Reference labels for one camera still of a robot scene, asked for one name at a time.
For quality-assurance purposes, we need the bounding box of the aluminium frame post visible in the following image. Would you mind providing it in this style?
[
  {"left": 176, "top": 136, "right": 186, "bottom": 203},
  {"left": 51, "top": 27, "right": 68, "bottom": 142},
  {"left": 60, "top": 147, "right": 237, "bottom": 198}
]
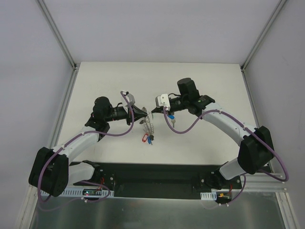
[
  {"left": 35, "top": 0, "right": 77, "bottom": 70},
  {"left": 241, "top": 0, "right": 289, "bottom": 72}
]

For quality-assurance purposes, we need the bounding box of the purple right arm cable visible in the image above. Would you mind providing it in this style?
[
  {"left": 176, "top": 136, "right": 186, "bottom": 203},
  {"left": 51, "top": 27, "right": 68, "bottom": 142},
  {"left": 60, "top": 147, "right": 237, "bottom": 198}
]
[{"left": 163, "top": 108, "right": 290, "bottom": 210}]

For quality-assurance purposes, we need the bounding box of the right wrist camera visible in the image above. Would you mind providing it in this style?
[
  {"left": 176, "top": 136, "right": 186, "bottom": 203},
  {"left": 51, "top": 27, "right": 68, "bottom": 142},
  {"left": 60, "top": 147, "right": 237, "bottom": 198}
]
[{"left": 155, "top": 94, "right": 171, "bottom": 111}]

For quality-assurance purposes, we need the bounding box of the metal key organiser ring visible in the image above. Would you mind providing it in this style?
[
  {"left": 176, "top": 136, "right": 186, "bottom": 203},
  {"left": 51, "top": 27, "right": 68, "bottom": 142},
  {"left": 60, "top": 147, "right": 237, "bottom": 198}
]
[{"left": 139, "top": 107, "right": 156, "bottom": 135}]

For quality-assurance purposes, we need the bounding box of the right white cable duct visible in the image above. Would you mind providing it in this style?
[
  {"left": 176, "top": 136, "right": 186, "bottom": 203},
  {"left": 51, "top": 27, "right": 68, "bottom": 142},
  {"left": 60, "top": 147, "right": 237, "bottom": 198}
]
[{"left": 200, "top": 191, "right": 217, "bottom": 201}]

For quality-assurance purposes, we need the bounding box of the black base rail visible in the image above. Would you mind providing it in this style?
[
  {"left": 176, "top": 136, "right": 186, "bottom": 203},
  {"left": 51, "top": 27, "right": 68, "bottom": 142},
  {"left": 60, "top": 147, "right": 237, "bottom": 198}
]
[{"left": 72, "top": 162, "right": 248, "bottom": 198}]

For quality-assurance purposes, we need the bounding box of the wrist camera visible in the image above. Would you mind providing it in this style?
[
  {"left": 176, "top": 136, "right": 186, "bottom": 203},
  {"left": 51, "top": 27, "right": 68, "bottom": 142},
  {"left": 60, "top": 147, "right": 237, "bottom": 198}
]
[
  {"left": 155, "top": 94, "right": 171, "bottom": 111},
  {"left": 121, "top": 91, "right": 135, "bottom": 105}
]

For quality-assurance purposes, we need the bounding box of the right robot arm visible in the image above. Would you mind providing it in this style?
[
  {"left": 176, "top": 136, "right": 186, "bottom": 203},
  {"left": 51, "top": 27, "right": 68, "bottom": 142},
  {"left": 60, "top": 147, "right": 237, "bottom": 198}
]
[{"left": 152, "top": 78, "right": 274, "bottom": 188}]

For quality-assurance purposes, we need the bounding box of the white cable duct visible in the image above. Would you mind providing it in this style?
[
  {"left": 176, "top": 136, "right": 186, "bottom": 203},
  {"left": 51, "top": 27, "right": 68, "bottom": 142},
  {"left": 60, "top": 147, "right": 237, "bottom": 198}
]
[
  {"left": 200, "top": 191, "right": 217, "bottom": 201},
  {"left": 60, "top": 188, "right": 114, "bottom": 198}
]

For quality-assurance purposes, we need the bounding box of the aluminium frame left post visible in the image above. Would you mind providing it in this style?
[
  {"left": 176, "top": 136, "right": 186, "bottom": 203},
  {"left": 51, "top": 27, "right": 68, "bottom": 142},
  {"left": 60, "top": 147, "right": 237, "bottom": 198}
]
[{"left": 35, "top": 0, "right": 77, "bottom": 70}]

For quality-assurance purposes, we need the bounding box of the red key tag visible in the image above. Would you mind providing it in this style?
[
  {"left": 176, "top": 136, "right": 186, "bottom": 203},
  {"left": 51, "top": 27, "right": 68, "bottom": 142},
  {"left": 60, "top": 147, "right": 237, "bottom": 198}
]
[{"left": 142, "top": 135, "right": 148, "bottom": 143}]

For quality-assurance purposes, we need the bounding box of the silver key with blue tag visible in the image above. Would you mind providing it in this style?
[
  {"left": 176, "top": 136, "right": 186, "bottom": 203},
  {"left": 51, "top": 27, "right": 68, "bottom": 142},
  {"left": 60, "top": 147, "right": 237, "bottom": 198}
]
[{"left": 168, "top": 115, "right": 176, "bottom": 128}]

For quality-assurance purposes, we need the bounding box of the aluminium frame right post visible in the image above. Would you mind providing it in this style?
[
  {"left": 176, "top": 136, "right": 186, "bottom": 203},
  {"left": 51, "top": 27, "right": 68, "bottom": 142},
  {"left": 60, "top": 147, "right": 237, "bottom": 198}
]
[{"left": 241, "top": 0, "right": 289, "bottom": 72}]

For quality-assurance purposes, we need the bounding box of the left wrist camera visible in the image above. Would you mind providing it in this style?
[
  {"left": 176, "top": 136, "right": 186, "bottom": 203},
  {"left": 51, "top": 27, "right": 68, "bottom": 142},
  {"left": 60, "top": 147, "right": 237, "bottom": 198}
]
[{"left": 121, "top": 91, "right": 135, "bottom": 105}]

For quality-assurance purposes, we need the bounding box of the left white cable duct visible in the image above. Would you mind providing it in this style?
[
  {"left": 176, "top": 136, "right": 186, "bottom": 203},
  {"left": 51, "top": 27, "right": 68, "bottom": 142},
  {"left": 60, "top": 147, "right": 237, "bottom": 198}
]
[{"left": 60, "top": 188, "right": 114, "bottom": 198}]

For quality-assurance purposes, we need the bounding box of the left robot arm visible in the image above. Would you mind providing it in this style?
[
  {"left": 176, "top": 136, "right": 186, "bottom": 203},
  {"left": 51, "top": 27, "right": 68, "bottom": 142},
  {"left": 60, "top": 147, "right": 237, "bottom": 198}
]
[{"left": 28, "top": 94, "right": 147, "bottom": 197}]

